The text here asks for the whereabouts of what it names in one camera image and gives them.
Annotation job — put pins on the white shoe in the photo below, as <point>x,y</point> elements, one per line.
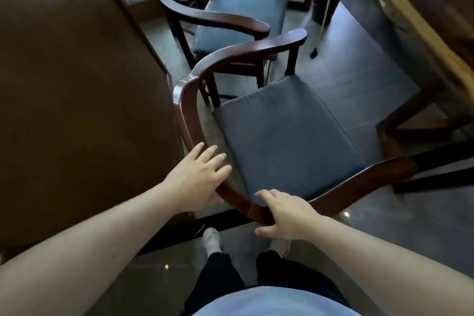
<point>279,247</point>
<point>212,240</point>

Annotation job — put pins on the light blue shirt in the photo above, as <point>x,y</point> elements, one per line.
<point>274,304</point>

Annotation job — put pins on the dark blue seat cushion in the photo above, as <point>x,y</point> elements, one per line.
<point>240,4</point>
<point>285,141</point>

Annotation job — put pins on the white right shoe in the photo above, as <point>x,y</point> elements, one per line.
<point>279,247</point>

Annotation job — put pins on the person's left forearm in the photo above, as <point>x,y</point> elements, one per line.
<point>92,249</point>

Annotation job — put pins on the wooden table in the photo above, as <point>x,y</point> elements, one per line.
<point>437,12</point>

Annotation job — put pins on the person's left hand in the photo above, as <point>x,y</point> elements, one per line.
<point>196,178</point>

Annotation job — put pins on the black trousers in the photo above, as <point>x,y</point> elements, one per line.
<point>222,282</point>

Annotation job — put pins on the person's right hand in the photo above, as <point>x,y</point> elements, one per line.
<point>296,219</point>

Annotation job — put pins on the white left shoe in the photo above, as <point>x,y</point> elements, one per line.
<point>212,240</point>

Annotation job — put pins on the blue-cushioned wooden armchair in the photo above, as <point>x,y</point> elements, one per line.
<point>184,112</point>
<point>207,17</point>

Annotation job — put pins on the dark brown wooden cabinet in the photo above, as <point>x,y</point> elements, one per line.
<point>74,104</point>

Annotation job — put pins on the person's right forearm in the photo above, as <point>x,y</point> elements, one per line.
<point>389,267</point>

